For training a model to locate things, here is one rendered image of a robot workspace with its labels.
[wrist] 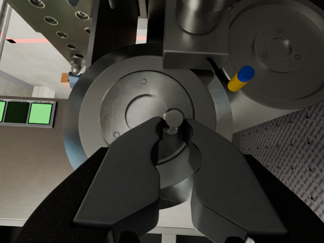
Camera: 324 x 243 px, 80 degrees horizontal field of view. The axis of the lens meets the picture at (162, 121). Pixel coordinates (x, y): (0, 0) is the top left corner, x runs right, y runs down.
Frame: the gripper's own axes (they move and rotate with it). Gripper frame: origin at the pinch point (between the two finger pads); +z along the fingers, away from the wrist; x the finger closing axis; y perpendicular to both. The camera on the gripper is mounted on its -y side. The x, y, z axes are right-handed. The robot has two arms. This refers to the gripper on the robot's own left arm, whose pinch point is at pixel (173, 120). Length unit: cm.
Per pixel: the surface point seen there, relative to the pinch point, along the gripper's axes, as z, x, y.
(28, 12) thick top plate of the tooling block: 29.3, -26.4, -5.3
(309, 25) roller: 10.4, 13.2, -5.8
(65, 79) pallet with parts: 291, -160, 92
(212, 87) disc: 5.5, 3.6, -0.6
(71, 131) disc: 2.6, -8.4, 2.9
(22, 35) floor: 223, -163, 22
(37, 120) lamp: 31.2, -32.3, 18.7
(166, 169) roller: 0.3, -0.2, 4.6
